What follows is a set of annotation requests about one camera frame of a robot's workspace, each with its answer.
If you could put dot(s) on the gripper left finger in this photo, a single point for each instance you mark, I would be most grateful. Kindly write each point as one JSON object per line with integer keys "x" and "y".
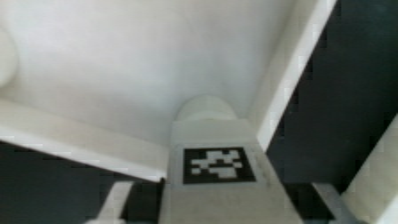
{"x": 131, "y": 204}

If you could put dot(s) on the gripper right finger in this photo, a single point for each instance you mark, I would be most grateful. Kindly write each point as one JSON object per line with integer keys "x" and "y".
{"x": 318, "y": 204}

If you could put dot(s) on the white table leg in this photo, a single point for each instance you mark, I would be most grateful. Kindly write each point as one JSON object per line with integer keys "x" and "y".
{"x": 222, "y": 189}

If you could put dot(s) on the white square table top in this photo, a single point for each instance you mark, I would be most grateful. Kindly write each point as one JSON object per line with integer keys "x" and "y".
{"x": 108, "y": 59}

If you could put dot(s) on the white U-shaped fence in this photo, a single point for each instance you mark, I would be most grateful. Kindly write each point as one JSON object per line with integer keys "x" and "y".
{"x": 371, "y": 192}

